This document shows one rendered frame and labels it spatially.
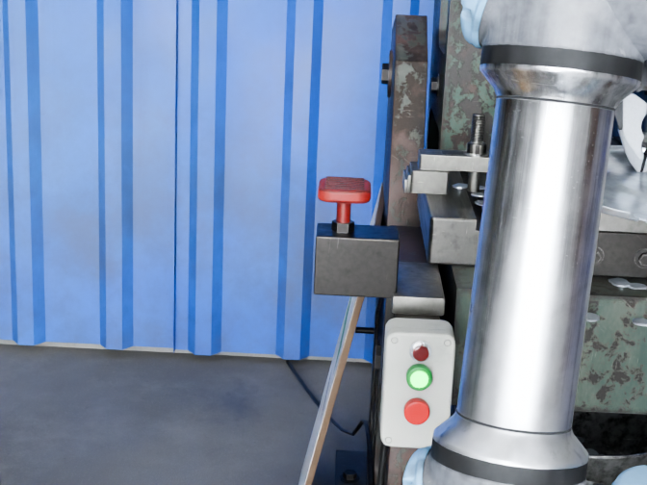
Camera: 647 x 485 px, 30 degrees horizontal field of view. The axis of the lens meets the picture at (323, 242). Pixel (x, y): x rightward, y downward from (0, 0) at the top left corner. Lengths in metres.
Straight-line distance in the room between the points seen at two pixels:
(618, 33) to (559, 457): 0.30
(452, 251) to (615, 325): 0.21
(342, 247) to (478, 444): 0.53
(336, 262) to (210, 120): 1.39
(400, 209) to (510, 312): 0.97
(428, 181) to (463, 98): 0.22
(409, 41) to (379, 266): 0.59
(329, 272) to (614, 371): 0.36
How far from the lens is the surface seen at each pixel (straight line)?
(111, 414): 2.62
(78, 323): 2.93
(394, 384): 1.32
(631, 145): 1.38
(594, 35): 0.85
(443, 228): 1.47
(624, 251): 1.48
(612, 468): 1.61
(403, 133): 1.83
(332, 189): 1.35
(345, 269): 1.37
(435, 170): 1.59
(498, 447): 0.87
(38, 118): 2.82
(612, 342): 1.45
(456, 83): 1.76
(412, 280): 1.43
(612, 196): 1.31
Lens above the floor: 1.07
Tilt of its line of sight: 16 degrees down
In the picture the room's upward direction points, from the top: 2 degrees clockwise
